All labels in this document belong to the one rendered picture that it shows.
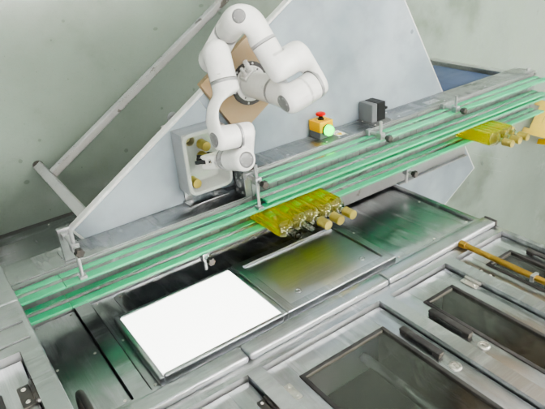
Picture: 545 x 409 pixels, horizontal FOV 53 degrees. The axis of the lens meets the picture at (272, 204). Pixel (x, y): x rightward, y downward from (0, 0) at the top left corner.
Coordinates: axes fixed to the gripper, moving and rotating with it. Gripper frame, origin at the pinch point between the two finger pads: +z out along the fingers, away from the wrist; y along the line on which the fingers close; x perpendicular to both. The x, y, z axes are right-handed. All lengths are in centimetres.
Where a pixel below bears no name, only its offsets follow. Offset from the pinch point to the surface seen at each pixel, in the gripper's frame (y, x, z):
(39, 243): -52, -23, 63
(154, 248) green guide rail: -29.3, -22.0, -9.3
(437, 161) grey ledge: 117, -33, 1
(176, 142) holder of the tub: -9.4, 7.9, -0.1
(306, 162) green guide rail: 35.2, -11.0, -9.3
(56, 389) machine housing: -74, -22, -75
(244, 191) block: 10.1, -15.0, -3.7
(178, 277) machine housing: -19.1, -39.0, 4.6
